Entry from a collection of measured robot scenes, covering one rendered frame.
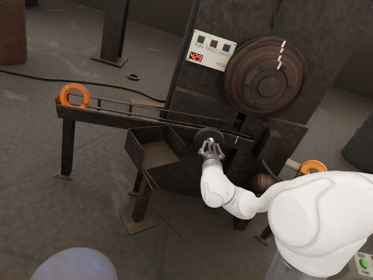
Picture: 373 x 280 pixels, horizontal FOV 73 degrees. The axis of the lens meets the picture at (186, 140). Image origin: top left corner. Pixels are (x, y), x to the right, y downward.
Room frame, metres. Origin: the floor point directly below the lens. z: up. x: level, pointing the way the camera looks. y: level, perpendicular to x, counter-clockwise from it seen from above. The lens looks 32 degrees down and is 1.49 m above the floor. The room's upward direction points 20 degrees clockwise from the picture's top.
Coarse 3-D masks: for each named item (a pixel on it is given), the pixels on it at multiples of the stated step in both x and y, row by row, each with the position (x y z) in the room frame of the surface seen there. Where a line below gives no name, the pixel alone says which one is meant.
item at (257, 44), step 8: (256, 40) 1.55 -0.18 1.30; (264, 40) 1.49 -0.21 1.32; (272, 40) 1.50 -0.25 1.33; (280, 40) 1.51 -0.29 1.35; (248, 48) 1.48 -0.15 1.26; (288, 48) 1.52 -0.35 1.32; (296, 48) 1.52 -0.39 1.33; (240, 56) 1.48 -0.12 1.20; (296, 56) 1.53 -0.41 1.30; (232, 64) 1.48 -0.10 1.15; (304, 64) 1.54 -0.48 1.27; (232, 72) 1.48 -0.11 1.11; (304, 72) 1.54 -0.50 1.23; (304, 80) 1.55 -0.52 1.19; (232, 96) 1.49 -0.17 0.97; (296, 96) 1.55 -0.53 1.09; (232, 104) 1.49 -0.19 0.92; (288, 104) 1.54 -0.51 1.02; (248, 112) 1.51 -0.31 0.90; (272, 112) 1.53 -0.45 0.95
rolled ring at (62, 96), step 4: (68, 84) 1.40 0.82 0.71; (72, 84) 1.41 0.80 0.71; (76, 84) 1.41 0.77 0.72; (80, 84) 1.44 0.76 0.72; (64, 88) 1.39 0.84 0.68; (68, 88) 1.39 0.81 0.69; (72, 88) 1.42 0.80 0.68; (76, 88) 1.41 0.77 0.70; (80, 88) 1.41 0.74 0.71; (84, 88) 1.42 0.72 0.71; (60, 92) 1.37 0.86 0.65; (64, 92) 1.38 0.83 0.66; (84, 92) 1.41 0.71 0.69; (88, 92) 1.43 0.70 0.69; (60, 96) 1.37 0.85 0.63; (64, 96) 1.37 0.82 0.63; (84, 96) 1.40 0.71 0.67; (88, 96) 1.41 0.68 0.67; (60, 100) 1.36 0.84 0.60; (64, 100) 1.36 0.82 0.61; (84, 100) 1.39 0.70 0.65; (88, 100) 1.40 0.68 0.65; (64, 104) 1.35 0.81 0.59; (68, 104) 1.36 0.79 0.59; (84, 104) 1.38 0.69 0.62; (88, 104) 1.41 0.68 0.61
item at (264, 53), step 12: (264, 48) 1.48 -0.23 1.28; (276, 48) 1.49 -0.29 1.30; (240, 60) 1.48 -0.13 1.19; (252, 60) 1.45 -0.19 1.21; (288, 60) 1.48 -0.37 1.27; (240, 72) 1.45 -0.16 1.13; (300, 72) 1.52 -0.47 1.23; (240, 84) 1.45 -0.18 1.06; (240, 96) 1.46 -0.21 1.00; (252, 108) 1.49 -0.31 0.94; (276, 108) 1.52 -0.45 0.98
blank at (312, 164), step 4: (312, 160) 1.46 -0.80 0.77; (304, 164) 1.44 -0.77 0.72; (308, 164) 1.44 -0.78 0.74; (312, 164) 1.43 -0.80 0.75; (316, 164) 1.42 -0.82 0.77; (320, 164) 1.41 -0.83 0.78; (304, 168) 1.44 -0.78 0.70; (308, 168) 1.43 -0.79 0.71; (316, 168) 1.41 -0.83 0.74; (320, 168) 1.41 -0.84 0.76; (324, 168) 1.40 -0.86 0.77; (304, 172) 1.43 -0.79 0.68; (308, 172) 1.44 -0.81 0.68
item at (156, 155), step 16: (128, 128) 1.15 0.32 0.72; (144, 128) 1.22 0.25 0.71; (160, 128) 1.29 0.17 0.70; (128, 144) 1.12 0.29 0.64; (144, 144) 1.23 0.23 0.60; (160, 144) 1.27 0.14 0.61; (176, 144) 1.24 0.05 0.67; (144, 160) 1.10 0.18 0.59; (160, 160) 1.14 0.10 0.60; (176, 160) 1.18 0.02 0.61; (144, 176) 1.17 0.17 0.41; (144, 192) 1.14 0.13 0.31; (144, 208) 1.17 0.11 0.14; (128, 224) 1.11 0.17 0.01; (144, 224) 1.15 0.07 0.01
